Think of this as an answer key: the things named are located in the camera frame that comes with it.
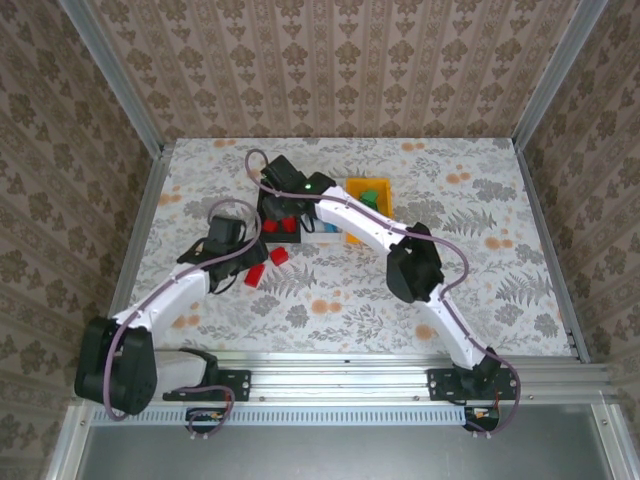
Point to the aluminium mounting rail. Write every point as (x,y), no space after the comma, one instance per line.
(340,380)

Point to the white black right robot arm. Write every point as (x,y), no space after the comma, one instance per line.
(360,215)

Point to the white plastic bin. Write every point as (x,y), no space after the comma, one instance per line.
(325,239)

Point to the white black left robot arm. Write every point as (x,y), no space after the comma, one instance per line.
(175,295)

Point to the floral patterned table cover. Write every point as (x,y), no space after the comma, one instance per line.
(475,210)

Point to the green lego brick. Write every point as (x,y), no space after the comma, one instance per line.
(371,194)
(372,202)

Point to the orange plastic bin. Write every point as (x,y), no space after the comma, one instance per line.
(385,192)

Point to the black plastic bin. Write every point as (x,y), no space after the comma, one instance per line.
(280,237)

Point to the aluminium table side rail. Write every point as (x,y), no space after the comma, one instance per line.
(136,250)
(541,225)

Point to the grey metal shelf plate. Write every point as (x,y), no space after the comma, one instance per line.
(350,455)

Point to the blue lego brick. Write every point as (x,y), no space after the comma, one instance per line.
(331,228)

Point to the aluminium frame post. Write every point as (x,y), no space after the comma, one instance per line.
(114,75)
(556,75)

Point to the red lego brick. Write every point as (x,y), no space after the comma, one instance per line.
(288,226)
(271,226)
(255,275)
(279,255)

